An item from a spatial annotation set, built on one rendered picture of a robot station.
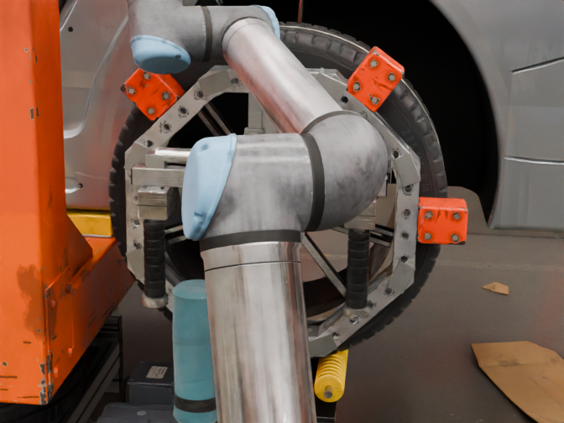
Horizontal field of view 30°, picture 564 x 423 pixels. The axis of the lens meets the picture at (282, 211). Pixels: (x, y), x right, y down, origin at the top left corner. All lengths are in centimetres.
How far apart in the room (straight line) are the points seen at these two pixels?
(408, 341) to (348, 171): 247
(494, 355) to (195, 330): 179
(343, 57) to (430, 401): 152
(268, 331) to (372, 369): 227
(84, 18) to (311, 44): 59
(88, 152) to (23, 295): 54
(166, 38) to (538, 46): 87
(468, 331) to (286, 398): 265
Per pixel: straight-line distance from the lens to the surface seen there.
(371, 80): 187
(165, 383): 227
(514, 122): 227
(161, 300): 178
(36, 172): 184
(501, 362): 351
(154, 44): 168
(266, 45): 157
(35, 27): 182
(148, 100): 193
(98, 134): 235
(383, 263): 204
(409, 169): 190
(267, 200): 116
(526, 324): 388
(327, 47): 196
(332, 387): 205
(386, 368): 342
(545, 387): 338
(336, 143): 121
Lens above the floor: 139
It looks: 16 degrees down
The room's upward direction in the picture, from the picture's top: 1 degrees clockwise
